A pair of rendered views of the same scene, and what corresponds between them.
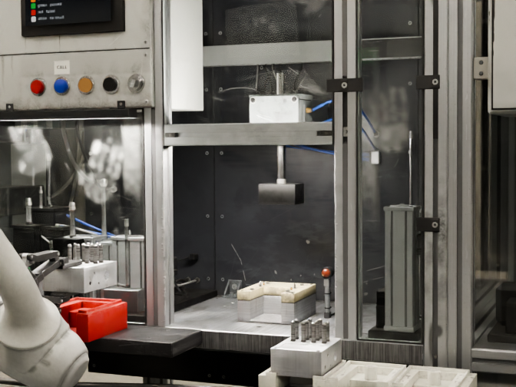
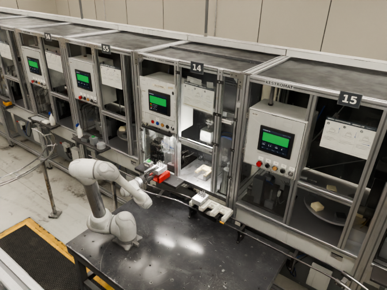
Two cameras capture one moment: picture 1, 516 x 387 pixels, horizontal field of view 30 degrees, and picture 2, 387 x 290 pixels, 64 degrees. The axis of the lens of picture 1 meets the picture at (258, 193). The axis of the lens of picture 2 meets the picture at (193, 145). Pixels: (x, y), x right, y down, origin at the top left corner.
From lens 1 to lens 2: 1.47 m
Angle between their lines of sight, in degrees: 29
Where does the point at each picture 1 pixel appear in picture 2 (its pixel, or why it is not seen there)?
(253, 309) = (197, 174)
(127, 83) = (170, 127)
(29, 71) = (151, 117)
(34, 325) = (140, 200)
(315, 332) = (203, 194)
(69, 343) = (147, 202)
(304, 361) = (197, 202)
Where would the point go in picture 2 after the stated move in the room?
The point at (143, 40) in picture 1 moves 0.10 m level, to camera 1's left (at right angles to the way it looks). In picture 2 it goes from (174, 119) to (163, 118)
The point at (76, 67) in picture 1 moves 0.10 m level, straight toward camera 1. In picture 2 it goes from (160, 120) to (158, 125)
